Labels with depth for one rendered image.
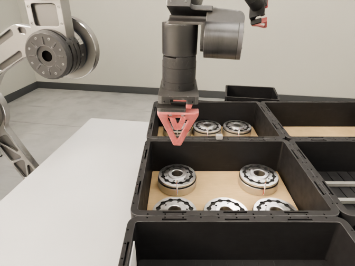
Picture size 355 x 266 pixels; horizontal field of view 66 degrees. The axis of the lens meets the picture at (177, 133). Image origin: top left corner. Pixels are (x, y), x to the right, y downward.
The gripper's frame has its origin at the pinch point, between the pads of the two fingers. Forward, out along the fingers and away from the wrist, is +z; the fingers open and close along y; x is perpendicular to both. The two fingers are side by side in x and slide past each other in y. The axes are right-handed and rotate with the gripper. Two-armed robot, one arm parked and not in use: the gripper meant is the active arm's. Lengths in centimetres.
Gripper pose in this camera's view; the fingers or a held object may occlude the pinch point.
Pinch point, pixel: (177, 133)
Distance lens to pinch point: 51.9
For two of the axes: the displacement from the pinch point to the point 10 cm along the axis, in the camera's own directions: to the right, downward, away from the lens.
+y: 0.1, -4.6, 8.9
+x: -10.0, -0.3, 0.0
